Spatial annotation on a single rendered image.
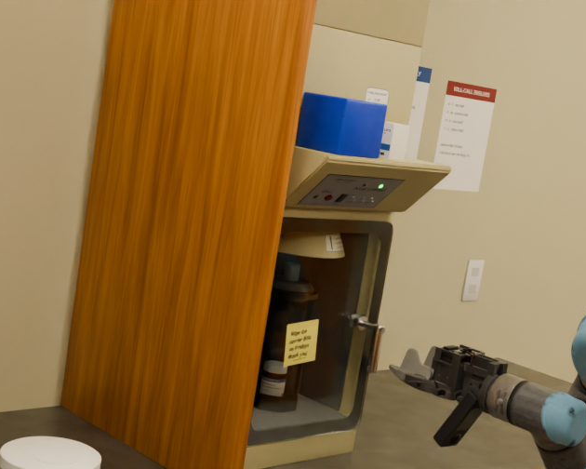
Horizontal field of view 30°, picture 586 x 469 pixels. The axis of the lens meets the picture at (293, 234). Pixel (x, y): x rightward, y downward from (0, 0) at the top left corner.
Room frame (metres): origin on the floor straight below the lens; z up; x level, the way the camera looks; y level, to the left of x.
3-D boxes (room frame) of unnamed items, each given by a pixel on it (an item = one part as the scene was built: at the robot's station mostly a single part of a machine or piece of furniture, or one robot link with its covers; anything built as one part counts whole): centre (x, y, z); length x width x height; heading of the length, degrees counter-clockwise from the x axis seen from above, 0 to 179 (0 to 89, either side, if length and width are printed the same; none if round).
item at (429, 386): (1.80, -0.27, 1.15); 0.09 x 0.05 x 0.02; 56
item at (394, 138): (1.88, -0.13, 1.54); 0.05 x 0.05 x 0.06; 53
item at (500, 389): (1.72, -0.38, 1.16); 0.08 x 0.05 x 0.08; 135
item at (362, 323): (1.94, -0.17, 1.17); 0.05 x 0.03 x 0.10; 45
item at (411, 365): (1.83, -0.23, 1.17); 0.09 x 0.03 x 0.06; 56
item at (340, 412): (1.88, -0.07, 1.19); 0.30 x 0.01 x 0.40; 135
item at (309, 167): (1.85, -0.11, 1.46); 0.32 x 0.12 x 0.10; 135
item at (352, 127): (1.79, -0.05, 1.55); 0.10 x 0.10 x 0.09; 45
